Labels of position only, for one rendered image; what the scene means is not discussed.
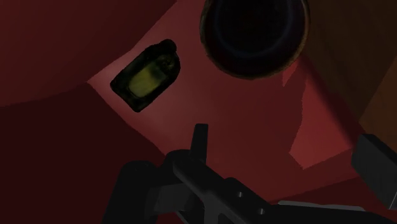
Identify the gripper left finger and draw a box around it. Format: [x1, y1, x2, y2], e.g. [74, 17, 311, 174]
[102, 123, 274, 224]

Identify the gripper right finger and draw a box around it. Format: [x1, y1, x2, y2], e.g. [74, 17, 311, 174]
[351, 133, 397, 212]

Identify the red sofa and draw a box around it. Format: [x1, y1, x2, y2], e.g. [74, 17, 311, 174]
[0, 0, 397, 224]

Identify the black and yellow flat object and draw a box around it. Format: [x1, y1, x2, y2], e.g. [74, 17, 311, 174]
[109, 38, 181, 113]

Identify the dark round bowl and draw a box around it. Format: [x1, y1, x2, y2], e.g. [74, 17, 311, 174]
[199, 0, 311, 80]

